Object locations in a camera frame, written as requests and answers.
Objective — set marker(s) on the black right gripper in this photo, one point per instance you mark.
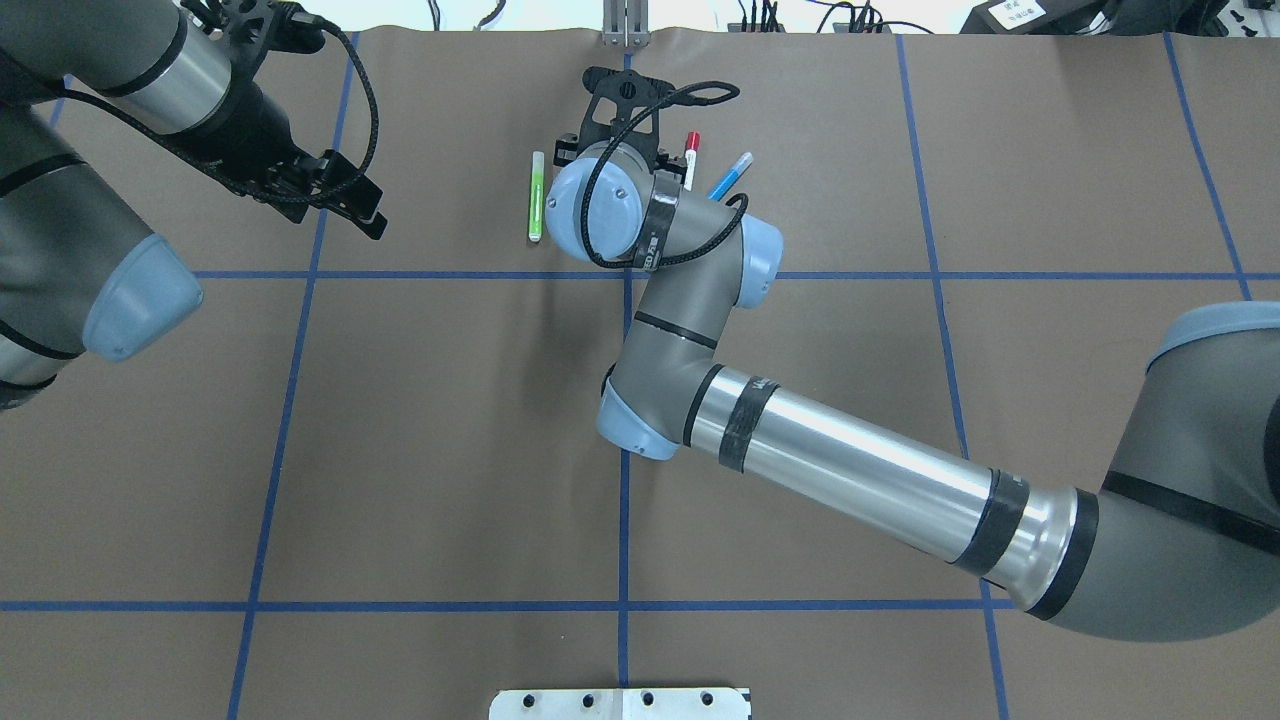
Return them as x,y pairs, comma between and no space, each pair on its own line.
567,148

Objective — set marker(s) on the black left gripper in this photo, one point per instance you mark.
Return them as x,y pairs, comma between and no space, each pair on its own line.
247,122

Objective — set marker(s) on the green marker pen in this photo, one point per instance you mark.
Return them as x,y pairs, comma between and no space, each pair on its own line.
536,197

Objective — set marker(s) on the red marker pen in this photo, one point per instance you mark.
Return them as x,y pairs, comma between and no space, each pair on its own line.
691,152

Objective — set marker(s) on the blue marker pen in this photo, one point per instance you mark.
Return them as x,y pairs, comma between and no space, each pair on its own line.
732,176

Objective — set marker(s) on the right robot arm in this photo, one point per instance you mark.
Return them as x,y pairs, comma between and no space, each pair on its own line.
1178,544

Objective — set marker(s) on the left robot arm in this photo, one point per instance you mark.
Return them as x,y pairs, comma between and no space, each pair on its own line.
81,271

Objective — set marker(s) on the aluminium frame post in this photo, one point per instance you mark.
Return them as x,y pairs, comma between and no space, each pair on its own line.
626,24

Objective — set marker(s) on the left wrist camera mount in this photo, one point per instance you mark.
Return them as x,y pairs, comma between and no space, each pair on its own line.
249,30

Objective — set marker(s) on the metal base plate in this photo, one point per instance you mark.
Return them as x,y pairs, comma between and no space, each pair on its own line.
623,703

